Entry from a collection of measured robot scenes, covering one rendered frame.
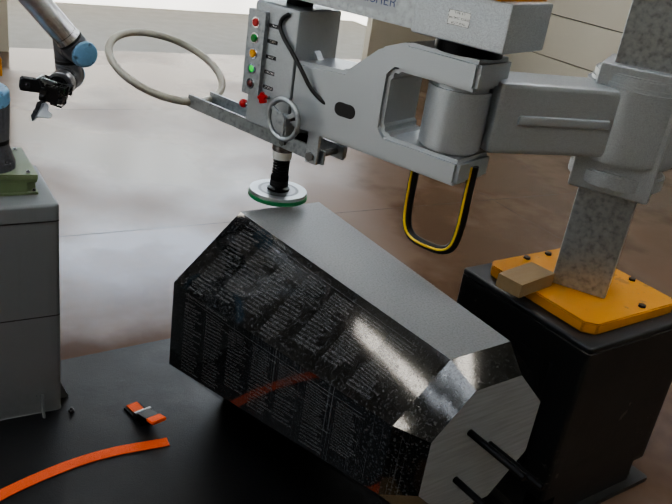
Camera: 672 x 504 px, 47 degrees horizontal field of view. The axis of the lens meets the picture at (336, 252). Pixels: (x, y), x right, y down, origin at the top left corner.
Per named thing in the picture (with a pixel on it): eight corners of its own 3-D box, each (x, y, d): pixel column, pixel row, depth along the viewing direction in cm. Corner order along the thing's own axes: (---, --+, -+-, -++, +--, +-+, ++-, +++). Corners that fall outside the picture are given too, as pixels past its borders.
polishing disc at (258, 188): (266, 205, 272) (266, 202, 272) (239, 184, 288) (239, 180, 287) (317, 200, 284) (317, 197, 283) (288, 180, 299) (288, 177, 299)
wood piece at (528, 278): (528, 274, 277) (532, 261, 274) (551, 285, 270) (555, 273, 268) (494, 286, 263) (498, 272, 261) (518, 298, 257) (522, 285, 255)
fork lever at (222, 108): (350, 158, 273) (352, 145, 270) (315, 167, 258) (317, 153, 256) (217, 102, 308) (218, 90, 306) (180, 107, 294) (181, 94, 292)
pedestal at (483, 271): (525, 389, 352) (568, 243, 321) (646, 480, 304) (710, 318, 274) (415, 426, 315) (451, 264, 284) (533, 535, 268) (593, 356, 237)
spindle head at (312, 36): (360, 149, 271) (380, 19, 252) (319, 159, 254) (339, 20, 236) (285, 121, 290) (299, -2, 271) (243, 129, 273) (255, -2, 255)
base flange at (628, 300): (570, 254, 310) (573, 243, 308) (676, 311, 275) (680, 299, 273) (483, 271, 283) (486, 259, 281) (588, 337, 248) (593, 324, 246)
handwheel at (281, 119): (313, 144, 260) (319, 100, 253) (294, 148, 252) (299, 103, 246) (281, 131, 268) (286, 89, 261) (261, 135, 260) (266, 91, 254)
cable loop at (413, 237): (459, 261, 244) (480, 167, 231) (453, 264, 242) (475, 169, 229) (400, 236, 257) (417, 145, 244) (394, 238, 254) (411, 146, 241)
